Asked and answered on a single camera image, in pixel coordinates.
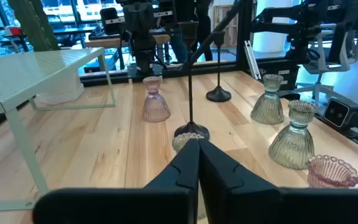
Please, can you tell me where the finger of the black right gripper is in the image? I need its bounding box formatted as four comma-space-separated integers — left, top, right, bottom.
123, 2, 140, 34
139, 2, 155, 32

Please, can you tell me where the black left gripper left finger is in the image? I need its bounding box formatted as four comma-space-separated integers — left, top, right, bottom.
144, 138, 200, 224

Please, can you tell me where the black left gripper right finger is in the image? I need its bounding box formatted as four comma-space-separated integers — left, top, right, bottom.
198, 139, 279, 224

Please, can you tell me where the green ribbed glass candle holder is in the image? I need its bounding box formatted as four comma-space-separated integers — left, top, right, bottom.
250, 73, 285, 126
268, 100, 318, 170
172, 132, 205, 154

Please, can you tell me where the pink ribbed glass candle holder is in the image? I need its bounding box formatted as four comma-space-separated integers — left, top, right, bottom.
141, 76, 172, 123
306, 154, 358, 189

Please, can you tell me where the wooden bench top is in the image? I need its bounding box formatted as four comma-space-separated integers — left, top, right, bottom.
85, 33, 171, 49

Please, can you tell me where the dark office desk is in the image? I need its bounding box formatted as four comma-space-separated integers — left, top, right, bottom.
0, 26, 98, 53

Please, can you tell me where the person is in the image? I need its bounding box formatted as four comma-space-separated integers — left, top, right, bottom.
168, 27, 190, 64
178, 0, 214, 62

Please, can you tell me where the white hexagonal plant pot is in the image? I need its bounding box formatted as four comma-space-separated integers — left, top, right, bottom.
35, 67, 85, 105

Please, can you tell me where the green cactus plant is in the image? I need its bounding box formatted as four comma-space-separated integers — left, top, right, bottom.
7, 0, 61, 52

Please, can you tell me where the wooden crate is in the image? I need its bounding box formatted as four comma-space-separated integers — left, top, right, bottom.
213, 4, 239, 48

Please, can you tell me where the mint green perforated metal shelf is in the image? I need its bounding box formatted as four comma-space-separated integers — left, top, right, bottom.
0, 47, 117, 213

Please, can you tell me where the silver aluminium profile bar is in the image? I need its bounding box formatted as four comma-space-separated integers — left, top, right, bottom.
244, 40, 263, 80

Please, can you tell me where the grey white office chair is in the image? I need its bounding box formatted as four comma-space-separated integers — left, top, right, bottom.
293, 23, 358, 106

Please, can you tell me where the black table-level camera box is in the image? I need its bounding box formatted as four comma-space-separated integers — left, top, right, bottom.
323, 97, 358, 129

